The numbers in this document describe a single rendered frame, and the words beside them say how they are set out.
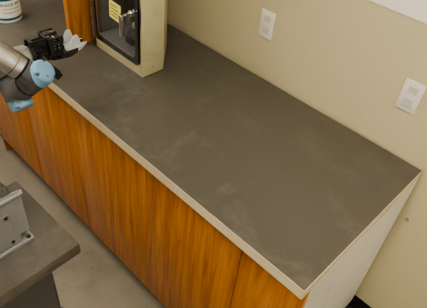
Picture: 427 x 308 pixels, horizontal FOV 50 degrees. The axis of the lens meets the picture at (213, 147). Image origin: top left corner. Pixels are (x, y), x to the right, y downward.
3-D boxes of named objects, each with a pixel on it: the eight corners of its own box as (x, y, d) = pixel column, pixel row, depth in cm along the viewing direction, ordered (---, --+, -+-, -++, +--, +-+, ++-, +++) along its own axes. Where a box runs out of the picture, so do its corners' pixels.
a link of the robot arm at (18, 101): (25, 104, 138) (7, 71, 137) (7, 117, 145) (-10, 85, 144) (46, 97, 145) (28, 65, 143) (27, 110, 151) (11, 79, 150)
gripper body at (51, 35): (65, 35, 152) (31, 46, 145) (68, 58, 157) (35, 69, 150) (53, 26, 155) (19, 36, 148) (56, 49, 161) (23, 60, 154)
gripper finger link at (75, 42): (89, 32, 158) (64, 39, 153) (91, 48, 162) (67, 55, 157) (84, 29, 159) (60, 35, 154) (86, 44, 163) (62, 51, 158)
